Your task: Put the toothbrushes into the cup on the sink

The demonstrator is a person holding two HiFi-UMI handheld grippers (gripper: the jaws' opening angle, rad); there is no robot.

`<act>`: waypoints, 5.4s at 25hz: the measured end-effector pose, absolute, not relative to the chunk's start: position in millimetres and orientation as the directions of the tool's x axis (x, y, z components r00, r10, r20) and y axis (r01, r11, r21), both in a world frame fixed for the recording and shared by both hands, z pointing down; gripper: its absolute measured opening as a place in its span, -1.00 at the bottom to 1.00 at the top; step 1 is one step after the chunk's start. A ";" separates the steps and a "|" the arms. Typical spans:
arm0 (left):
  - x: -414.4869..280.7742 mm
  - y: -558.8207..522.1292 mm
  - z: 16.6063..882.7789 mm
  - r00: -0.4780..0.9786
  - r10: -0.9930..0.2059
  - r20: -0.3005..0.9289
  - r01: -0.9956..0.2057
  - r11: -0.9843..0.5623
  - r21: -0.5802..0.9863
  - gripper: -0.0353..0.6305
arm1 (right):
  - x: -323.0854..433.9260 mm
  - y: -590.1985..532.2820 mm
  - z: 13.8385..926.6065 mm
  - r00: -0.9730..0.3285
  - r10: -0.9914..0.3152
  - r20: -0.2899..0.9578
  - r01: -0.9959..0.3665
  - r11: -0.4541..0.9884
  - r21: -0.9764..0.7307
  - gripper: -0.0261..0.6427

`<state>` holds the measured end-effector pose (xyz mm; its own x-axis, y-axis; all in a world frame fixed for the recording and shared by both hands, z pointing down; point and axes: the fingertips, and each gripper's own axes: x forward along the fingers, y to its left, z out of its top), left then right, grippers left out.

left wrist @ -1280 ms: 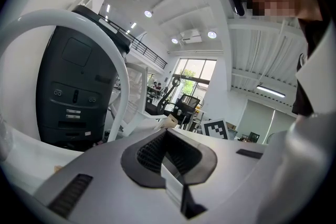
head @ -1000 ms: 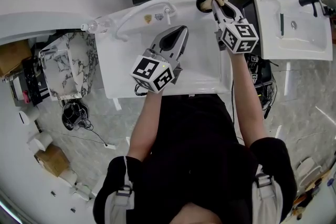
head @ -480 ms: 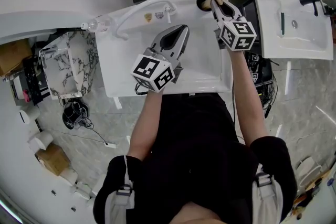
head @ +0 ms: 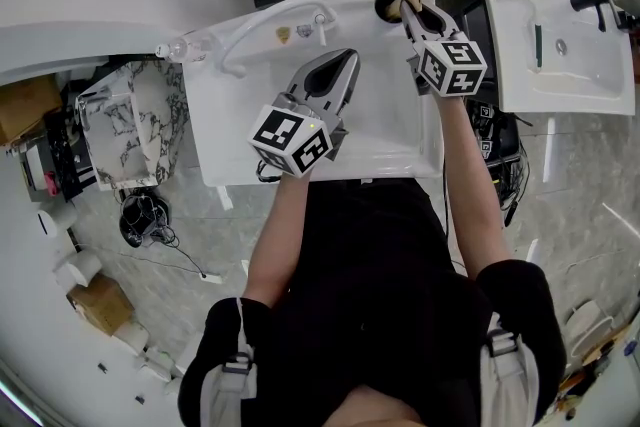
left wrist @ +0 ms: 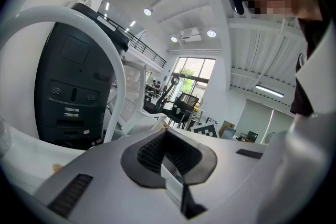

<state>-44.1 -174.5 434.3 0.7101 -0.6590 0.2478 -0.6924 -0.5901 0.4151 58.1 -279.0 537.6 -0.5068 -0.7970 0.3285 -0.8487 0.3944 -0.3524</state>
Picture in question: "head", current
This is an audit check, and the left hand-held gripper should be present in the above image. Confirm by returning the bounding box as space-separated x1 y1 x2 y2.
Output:
247 48 360 179

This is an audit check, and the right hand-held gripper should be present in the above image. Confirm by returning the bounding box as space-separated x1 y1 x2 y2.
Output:
399 0 489 100

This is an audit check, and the person's right forearm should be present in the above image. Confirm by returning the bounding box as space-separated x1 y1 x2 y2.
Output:
433 92 514 281

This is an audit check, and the person's left forearm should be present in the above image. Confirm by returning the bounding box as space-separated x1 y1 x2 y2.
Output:
243 172 314 311

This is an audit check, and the black metal sink stand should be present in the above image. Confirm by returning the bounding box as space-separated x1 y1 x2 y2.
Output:
452 0 499 81

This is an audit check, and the white arched faucet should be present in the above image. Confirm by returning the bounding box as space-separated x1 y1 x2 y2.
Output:
217 0 337 79

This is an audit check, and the white ceramic sink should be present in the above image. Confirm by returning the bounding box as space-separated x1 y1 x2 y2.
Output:
478 0 636 115
180 0 446 189

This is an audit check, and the black case of equipment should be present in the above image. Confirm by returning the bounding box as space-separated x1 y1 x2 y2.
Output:
464 98 532 229

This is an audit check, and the clear plastic bottle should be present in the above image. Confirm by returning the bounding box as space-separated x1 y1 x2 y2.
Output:
154 34 221 64

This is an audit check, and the black faucet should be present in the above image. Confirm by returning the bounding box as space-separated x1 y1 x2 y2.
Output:
569 0 610 34

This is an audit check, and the marble pattern box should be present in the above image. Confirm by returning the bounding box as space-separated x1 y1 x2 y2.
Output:
74 59 191 192

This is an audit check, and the person's black shirt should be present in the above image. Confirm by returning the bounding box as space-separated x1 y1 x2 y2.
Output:
177 177 567 427

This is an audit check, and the white curved counter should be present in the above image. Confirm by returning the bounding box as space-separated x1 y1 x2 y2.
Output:
0 0 261 89

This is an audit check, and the black speckled stand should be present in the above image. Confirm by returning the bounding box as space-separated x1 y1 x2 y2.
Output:
44 112 96 202

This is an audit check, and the cardboard box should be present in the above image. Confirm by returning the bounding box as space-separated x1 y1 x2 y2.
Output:
66 272 136 337
0 73 64 146

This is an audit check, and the white cylinder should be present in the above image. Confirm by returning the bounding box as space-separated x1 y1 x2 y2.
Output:
112 318 151 357
142 347 177 384
35 202 79 239
52 248 104 289

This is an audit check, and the grey box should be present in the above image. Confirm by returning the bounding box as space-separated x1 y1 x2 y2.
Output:
19 147 51 191

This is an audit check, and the person's white vest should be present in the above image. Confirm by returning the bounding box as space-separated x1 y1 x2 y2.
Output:
197 297 541 427

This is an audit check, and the white round basin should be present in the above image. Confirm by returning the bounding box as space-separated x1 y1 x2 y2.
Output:
564 298 615 360

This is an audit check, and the white faucet handle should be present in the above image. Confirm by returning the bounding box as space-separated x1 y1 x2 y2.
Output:
312 12 331 44

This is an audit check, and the black bundle with cables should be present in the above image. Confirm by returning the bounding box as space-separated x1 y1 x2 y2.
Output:
117 192 177 250

